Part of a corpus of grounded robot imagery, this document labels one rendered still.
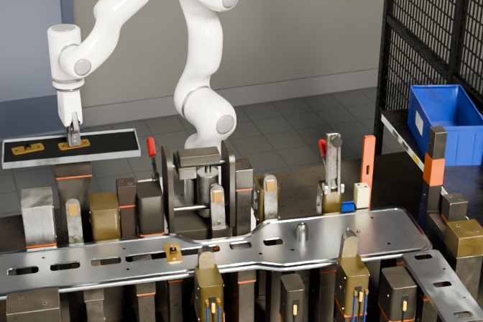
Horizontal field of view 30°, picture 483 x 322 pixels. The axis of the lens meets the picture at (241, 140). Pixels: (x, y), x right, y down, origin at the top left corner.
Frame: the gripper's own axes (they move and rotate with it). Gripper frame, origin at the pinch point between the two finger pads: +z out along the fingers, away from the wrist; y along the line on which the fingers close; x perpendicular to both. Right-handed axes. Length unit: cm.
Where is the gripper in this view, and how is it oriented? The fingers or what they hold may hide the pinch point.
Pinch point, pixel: (73, 136)
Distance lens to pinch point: 252.1
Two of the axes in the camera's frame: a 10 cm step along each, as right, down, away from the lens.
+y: 3.6, 4.2, -8.3
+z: 0.0, 8.9, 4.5
